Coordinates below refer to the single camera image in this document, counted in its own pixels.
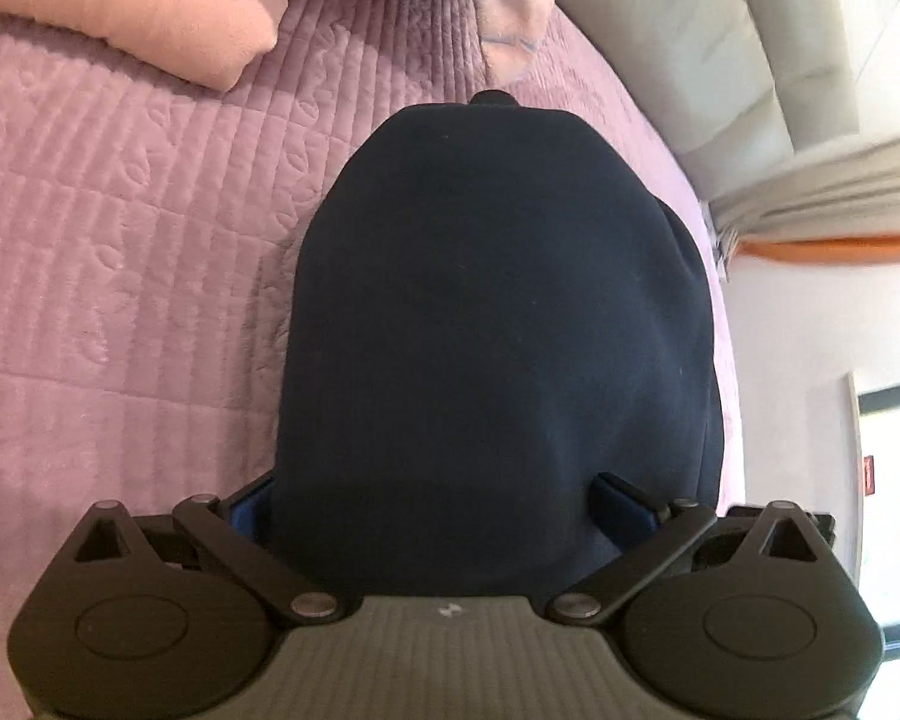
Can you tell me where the beige leather headboard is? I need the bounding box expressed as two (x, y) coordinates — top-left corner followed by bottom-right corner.
(557, 0), (860, 200)

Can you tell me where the window with dark frame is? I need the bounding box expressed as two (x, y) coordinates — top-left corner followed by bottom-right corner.
(847, 369), (900, 662)

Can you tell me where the navy jacket with white stripes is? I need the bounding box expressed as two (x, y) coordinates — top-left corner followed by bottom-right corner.
(272, 94), (724, 598)

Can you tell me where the grey curtain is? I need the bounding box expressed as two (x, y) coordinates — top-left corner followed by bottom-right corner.
(710, 135), (900, 265)

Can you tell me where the pink quilted bedspread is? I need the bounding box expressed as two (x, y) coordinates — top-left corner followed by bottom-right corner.
(0, 0), (748, 720)

